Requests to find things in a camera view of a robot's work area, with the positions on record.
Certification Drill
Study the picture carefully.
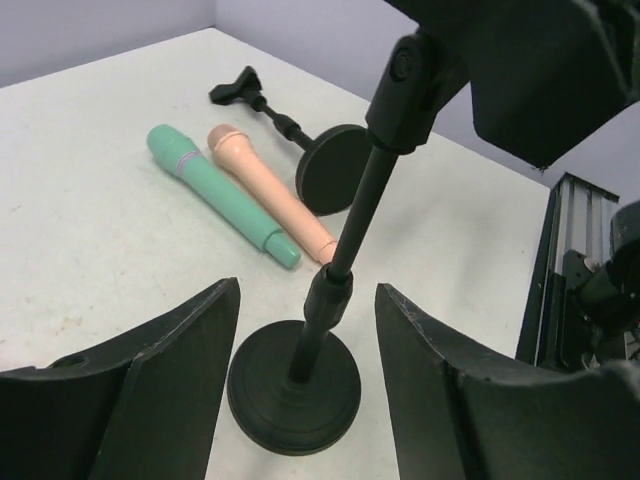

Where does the aluminium frame rail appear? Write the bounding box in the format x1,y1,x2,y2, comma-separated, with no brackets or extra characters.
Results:
515,174,619,372

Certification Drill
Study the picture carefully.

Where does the peach toy microphone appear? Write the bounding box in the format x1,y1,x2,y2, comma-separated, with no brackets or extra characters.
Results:
207,124,337,265

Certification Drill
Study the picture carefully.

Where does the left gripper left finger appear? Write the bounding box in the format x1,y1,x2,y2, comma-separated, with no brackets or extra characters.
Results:
1,278,240,479

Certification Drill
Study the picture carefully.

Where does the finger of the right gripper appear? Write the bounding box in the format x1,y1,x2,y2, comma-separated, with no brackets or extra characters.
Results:
391,1,639,168

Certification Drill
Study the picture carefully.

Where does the black round-base stand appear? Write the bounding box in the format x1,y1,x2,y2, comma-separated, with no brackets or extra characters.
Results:
209,66,372,216
227,27,468,456

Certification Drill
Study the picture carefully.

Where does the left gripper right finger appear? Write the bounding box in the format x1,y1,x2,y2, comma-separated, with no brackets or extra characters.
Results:
375,284,639,479

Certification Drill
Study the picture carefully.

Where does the black round-base stand front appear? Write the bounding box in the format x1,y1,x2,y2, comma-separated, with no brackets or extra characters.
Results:
209,66,372,216

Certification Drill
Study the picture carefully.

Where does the mint green toy microphone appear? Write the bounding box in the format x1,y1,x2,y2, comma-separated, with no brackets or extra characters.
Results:
146,124,301,270

